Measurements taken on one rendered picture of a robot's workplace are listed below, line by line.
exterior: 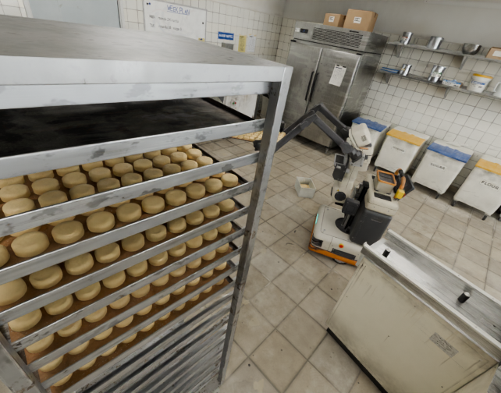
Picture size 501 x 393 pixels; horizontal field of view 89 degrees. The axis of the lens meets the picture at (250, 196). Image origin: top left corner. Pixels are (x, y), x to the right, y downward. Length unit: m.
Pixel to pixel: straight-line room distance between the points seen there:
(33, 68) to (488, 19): 5.36
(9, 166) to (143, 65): 0.22
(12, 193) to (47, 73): 0.40
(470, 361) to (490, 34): 4.53
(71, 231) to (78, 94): 0.27
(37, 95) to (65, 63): 0.06
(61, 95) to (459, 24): 5.35
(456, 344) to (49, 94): 1.75
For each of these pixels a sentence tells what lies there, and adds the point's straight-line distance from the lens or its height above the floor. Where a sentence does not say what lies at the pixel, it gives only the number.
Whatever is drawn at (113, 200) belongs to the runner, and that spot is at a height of 1.59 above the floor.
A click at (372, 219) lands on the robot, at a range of 2.54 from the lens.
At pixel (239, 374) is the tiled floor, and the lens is 2.02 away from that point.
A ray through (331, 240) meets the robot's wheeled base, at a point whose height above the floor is 0.26.
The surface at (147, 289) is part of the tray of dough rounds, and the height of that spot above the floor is 1.24.
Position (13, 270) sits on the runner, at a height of 1.51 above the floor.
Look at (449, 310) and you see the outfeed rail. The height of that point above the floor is 0.89.
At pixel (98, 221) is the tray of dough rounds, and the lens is 0.60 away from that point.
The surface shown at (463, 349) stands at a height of 0.77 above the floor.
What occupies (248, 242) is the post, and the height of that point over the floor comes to 1.29.
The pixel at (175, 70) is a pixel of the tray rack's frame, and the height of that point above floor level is 1.81.
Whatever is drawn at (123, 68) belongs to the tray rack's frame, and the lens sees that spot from 0.42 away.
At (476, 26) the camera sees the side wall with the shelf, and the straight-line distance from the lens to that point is 5.45.
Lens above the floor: 1.88
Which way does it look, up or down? 34 degrees down
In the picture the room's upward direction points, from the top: 10 degrees clockwise
